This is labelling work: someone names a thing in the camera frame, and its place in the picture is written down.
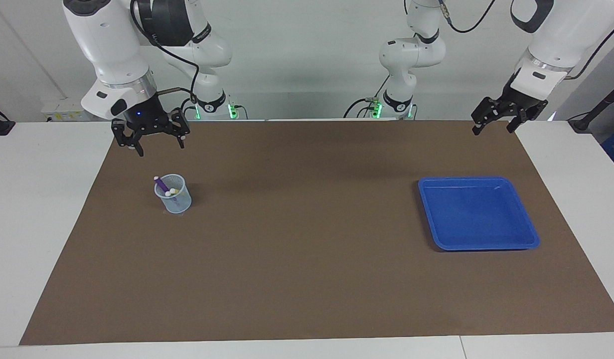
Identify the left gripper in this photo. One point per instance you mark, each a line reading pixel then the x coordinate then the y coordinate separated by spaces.
pixel 524 105

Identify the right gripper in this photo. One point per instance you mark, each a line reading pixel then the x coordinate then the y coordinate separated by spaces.
pixel 146 117

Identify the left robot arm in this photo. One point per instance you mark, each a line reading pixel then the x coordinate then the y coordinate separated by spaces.
pixel 556 35

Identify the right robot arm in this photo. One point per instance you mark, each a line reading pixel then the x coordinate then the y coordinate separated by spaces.
pixel 112 45

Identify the purple pen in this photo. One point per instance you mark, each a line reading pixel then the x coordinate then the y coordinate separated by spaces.
pixel 162 185

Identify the clear mesh plastic cup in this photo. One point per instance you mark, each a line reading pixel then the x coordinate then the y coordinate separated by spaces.
pixel 175 202

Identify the white power strip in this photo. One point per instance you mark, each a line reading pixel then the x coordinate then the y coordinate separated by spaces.
pixel 63 112

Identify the blue plastic tray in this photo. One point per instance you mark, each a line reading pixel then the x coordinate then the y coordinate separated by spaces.
pixel 479 214

